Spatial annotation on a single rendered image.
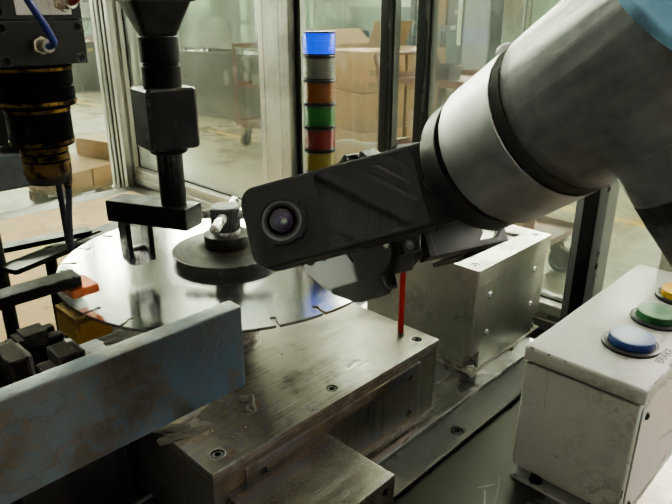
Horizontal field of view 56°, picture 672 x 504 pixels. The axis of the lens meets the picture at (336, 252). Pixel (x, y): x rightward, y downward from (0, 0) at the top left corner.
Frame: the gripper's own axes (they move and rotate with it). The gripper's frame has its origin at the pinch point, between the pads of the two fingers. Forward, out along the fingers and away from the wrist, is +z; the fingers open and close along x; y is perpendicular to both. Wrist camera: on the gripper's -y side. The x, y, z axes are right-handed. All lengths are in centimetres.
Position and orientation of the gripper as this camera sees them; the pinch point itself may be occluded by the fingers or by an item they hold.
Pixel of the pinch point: (306, 263)
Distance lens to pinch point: 47.9
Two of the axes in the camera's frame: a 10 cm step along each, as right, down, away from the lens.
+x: -2.7, -9.5, 1.6
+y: 8.7, -1.7, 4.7
